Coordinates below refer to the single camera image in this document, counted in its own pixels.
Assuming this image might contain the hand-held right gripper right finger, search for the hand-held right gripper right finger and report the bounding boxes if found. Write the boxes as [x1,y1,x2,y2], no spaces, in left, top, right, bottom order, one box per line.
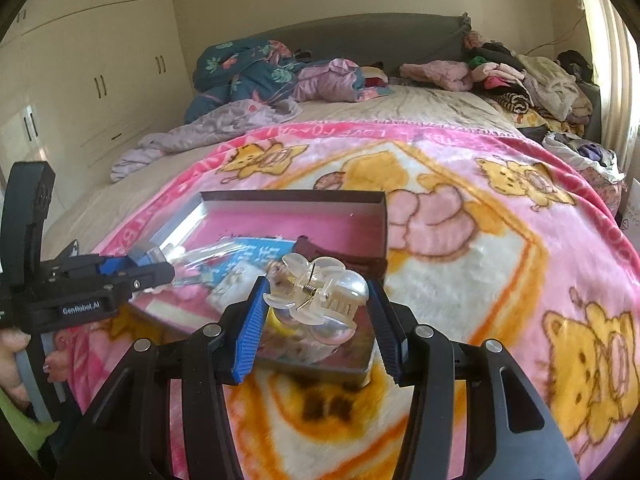
[367,280,582,480]

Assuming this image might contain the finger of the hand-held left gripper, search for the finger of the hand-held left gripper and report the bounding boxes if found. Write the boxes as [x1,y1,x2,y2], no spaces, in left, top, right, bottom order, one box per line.
[42,251,152,283]
[97,261,177,312]

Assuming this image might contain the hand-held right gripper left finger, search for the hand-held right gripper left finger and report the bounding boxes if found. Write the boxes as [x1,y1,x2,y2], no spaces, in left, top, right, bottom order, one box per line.
[54,275,269,480]

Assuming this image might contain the clear earring packet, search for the clear earring packet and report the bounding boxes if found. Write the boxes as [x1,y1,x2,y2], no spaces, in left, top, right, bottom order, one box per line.
[170,240,287,292]

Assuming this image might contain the clear hair claw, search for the clear hair claw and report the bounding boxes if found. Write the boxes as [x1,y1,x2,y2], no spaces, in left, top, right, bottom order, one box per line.
[262,253,372,350]

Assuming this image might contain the grey cardboard box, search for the grey cardboard box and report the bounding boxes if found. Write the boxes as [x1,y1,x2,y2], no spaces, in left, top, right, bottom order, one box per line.
[127,189,390,390]

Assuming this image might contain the person's left hand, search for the person's left hand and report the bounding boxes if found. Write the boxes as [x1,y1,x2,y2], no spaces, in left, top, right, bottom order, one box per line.
[0,331,32,413]

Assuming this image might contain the clear plastic packet blue card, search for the clear plastic packet blue card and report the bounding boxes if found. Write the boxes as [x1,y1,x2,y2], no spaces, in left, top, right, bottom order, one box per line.
[145,237,302,322]

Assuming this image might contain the dark red item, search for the dark red item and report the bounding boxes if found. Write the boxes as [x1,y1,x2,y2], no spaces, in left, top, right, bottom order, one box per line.
[294,235,388,273]

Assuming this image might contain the pink printed blanket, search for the pink printed blanket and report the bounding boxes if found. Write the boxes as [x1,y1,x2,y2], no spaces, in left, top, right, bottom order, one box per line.
[65,121,640,480]

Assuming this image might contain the lilac floral blanket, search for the lilac floral blanket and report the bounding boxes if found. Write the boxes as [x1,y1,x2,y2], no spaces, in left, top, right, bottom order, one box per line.
[109,97,302,184]

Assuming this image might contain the cream wardrobe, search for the cream wardrobe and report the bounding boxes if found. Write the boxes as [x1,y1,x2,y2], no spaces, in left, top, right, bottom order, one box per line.
[0,0,197,221]

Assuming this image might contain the dark floral quilt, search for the dark floral quilt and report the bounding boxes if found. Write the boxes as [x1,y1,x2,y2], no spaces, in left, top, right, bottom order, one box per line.
[183,39,307,124]

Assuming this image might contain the beige bed sheet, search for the beige bed sheet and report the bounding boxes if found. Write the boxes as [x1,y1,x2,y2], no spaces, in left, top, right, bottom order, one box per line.
[42,84,527,261]

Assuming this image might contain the purple pink garment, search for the purple pink garment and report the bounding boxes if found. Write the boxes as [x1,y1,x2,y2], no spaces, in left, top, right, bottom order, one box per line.
[291,57,397,104]

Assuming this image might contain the grey bundle of clothes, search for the grey bundle of clothes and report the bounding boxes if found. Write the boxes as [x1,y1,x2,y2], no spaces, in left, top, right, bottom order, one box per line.
[541,130,627,182]

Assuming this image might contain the pink fluffy garment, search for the pink fluffy garment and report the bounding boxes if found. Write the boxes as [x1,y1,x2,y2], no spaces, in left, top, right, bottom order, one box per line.
[399,60,474,93]

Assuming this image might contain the pile of clothes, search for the pile of clothes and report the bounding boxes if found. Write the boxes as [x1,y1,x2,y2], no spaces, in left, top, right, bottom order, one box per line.
[464,41,597,127]

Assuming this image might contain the grey bed headboard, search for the grey bed headboard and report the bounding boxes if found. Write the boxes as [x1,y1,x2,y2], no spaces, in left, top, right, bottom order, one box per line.
[192,11,472,95]

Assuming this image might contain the cream curtain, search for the cream curtain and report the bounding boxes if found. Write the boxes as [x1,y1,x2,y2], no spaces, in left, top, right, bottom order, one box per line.
[570,0,640,182]

